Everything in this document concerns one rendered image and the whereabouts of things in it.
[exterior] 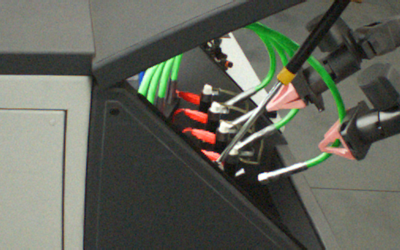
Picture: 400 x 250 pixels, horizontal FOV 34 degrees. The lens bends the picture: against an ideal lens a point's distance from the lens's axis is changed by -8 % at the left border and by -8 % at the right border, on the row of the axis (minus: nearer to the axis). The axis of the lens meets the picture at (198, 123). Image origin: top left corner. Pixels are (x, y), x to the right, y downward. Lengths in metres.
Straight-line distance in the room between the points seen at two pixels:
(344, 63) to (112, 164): 0.54
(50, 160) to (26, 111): 0.08
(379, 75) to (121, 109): 0.44
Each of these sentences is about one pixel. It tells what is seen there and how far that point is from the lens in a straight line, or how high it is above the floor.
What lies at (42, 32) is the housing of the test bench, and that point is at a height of 1.50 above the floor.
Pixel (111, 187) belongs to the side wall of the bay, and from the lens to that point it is 0.93.
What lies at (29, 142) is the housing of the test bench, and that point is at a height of 1.37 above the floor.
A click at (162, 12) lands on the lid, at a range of 0.85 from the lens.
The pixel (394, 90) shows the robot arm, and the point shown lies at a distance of 1.10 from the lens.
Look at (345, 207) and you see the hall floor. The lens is 3.30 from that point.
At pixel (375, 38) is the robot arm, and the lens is 1.27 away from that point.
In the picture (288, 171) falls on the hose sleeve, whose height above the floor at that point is 1.17.
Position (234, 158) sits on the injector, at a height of 1.12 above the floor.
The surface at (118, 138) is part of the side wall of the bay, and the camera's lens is 0.88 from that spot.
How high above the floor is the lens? 1.85
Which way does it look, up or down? 30 degrees down
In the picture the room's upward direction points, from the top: 10 degrees clockwise
